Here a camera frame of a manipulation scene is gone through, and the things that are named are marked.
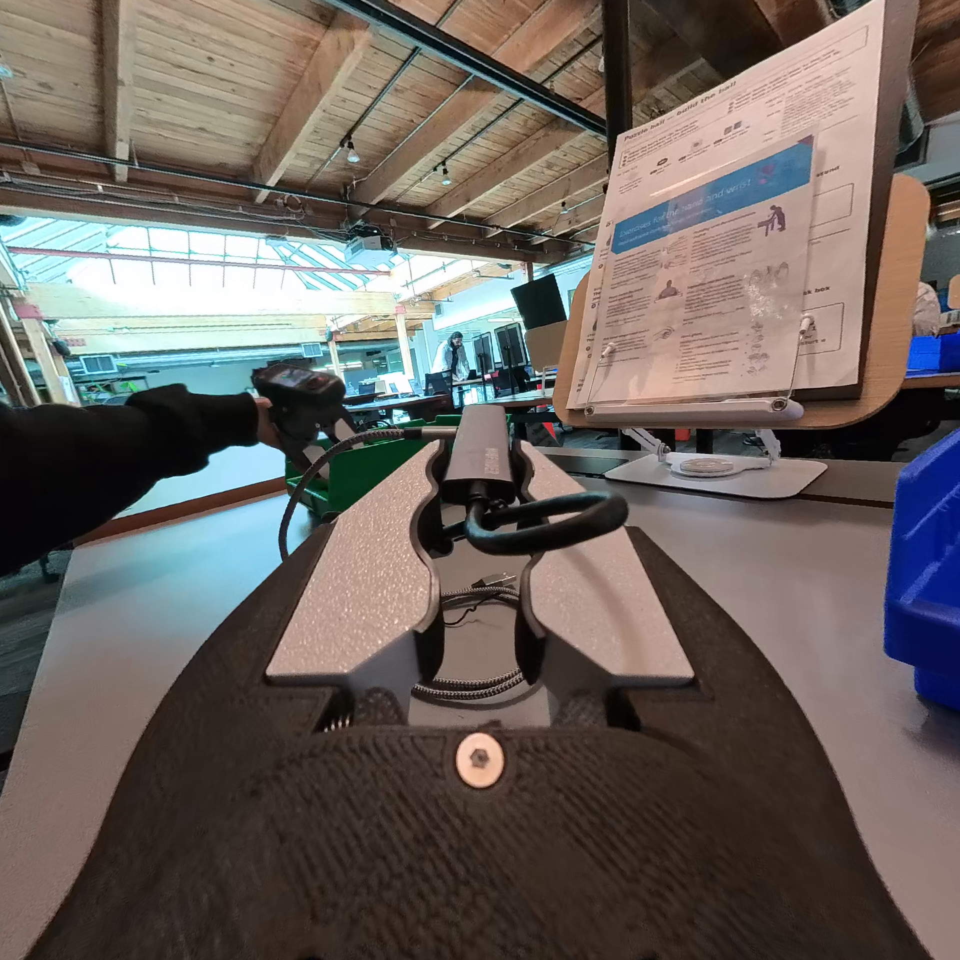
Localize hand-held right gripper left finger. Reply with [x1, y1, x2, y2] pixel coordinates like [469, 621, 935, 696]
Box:
[264, 438, 449, 706]

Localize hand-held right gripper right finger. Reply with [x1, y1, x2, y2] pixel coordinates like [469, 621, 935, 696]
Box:
[512, 438, 697, 702]

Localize green plastic bin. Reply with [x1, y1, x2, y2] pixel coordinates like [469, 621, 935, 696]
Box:
[283, 412, 543, 520]

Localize black looped hub cable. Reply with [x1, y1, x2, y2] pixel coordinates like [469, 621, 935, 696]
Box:
[431, 491, 631, 558]

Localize grey USB hub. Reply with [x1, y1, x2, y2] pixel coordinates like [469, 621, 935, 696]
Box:
[440, 405, 519, 505]

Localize grey braided cable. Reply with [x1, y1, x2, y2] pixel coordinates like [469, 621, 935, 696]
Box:
[277, 424, 528, 705]

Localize blue plastic bin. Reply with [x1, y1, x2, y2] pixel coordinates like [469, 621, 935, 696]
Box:
[883, 429, 960, 712]

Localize person's left forearm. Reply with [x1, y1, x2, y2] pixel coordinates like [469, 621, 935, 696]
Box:
[0, 384, 262, 579]

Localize white desk wooden edge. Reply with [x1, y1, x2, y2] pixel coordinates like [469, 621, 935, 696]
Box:
[75, 442, 290, 547]

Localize grey desk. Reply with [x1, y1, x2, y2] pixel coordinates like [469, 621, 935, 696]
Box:
[0, 442, 960, 960]

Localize white ceiling projector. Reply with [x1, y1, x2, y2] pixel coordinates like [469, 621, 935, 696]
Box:
[343, 236, 399, 269]

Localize black monitor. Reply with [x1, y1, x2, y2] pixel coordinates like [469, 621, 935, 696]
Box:
[510, 273, 569, 333]

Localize blue banner leaflet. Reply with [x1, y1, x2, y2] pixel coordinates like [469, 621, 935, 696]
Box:
[581, 135, 819, 406]

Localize white instruction sheet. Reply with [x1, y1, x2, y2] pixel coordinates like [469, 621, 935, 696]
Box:
[566, 0, 888, 410]

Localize black vertical pole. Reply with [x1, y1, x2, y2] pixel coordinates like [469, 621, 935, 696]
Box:
[600, 0, 635, 155]

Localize black ceiling rail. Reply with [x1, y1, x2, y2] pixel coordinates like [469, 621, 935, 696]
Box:
[330, 0, 609, 136]

